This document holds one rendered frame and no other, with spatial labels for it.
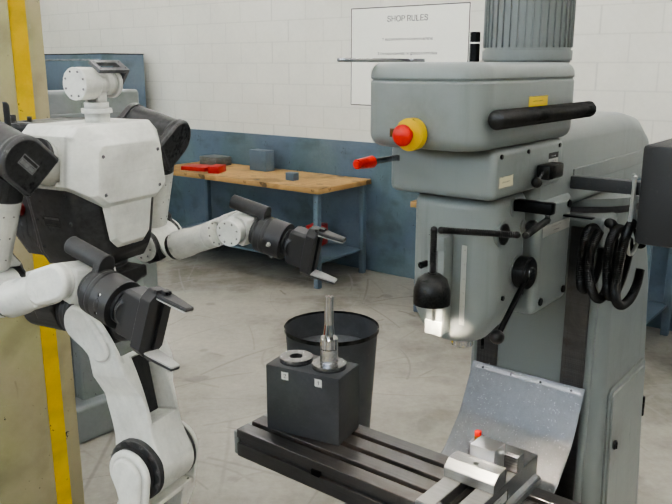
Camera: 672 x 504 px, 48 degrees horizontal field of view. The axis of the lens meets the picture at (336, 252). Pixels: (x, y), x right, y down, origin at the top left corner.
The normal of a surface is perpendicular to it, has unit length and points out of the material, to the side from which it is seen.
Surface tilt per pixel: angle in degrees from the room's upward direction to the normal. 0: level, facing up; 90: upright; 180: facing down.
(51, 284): 84
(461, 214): 90
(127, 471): 90
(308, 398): 90
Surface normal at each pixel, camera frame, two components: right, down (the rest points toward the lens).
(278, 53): -0.62, 0.19
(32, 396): 0.79, 0.14
